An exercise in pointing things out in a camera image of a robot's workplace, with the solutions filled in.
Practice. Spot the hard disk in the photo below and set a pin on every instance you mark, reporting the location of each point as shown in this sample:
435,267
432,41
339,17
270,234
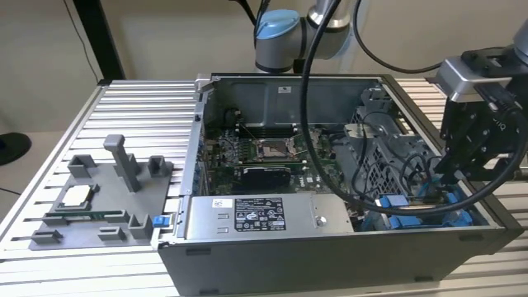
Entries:
406,222
394,204

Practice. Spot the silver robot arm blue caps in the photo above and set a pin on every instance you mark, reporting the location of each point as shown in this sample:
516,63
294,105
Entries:
284,46

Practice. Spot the metal disk bay cage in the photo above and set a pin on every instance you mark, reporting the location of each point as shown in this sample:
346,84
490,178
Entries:
383,173

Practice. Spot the black RAM slot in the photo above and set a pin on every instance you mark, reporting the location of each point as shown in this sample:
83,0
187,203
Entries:
268,161
268,157
268,126

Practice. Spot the green motherboard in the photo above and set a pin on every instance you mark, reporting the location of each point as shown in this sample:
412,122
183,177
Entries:
326,179

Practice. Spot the CPU socket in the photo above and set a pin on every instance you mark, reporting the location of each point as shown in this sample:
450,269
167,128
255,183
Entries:
275,148

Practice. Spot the black graphics card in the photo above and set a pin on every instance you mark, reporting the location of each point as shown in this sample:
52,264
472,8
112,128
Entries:
267,176

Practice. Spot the silver power supply unit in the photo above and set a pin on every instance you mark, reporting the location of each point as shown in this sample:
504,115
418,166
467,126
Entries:
268,213

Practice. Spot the dark grey PC case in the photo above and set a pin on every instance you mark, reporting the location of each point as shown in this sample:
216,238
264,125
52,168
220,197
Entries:
288,266

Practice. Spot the blue plastic latch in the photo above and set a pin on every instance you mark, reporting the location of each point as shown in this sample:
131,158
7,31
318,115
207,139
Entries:
160,221

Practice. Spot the grey parts rack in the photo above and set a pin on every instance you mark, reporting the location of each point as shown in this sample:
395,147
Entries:
103,173

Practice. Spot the green RAM stick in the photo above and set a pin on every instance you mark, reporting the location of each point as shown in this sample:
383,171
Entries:
95,215

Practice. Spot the silver CPU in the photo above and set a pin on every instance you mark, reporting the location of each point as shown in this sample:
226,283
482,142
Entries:
76,196

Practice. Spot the black round base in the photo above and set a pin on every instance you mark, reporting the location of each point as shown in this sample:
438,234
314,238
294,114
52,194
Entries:
14,148

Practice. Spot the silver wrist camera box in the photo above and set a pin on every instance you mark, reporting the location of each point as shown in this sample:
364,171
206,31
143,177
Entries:
470,77

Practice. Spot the black vertical post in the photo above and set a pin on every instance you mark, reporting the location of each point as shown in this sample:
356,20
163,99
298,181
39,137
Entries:
103,40

